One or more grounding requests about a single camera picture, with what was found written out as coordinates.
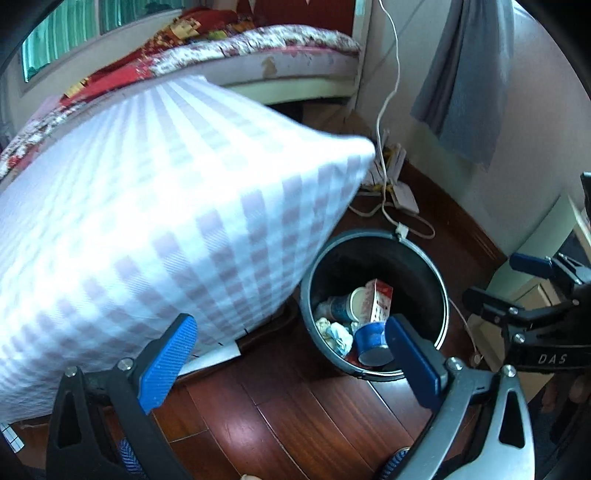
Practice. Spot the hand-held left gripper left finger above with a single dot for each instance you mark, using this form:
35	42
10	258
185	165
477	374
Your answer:
166	360

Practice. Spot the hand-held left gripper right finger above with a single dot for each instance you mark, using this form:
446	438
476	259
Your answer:
413	364

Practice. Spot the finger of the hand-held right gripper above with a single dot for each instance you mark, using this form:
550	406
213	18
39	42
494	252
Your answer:
531	264
489	307

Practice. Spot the dark blue paper cup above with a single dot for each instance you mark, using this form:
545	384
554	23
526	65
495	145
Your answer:
371	339

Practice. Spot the orange white cardboard box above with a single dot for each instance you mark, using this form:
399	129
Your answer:
381	300

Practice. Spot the beige cloth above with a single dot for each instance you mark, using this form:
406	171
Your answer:
337	337

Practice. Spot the short blue white round container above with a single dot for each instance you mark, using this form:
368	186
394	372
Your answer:
341	307

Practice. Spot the black trash bin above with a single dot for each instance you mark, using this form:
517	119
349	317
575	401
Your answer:
406	263

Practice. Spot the person's right hand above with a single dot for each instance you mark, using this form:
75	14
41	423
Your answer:
551	392

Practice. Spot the pale green cabinet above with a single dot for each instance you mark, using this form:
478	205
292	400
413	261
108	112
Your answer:
545	240

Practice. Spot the white paper sheet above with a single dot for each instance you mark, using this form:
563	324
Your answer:
217	357

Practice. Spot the person's dark blue trousers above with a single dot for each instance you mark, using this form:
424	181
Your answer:
554	429

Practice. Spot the blue striped slipper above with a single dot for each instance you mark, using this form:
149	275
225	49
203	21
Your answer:
128	457
395	461

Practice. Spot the checked tablecloth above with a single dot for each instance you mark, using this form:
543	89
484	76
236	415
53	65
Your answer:
161	221

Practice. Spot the white power strip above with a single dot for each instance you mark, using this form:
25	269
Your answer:
404	194

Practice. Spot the white grid paper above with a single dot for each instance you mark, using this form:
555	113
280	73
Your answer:
11	438

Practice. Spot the grey curtain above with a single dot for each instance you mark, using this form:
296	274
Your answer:
466	83

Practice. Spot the red printed blanket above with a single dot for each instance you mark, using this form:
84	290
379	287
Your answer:
152	50

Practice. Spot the floral quilt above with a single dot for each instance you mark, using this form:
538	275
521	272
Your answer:
277	41

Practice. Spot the window with green curtain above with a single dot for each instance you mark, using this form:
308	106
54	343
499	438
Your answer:
60	32

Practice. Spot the white bed frame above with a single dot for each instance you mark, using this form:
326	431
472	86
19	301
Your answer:
314	78

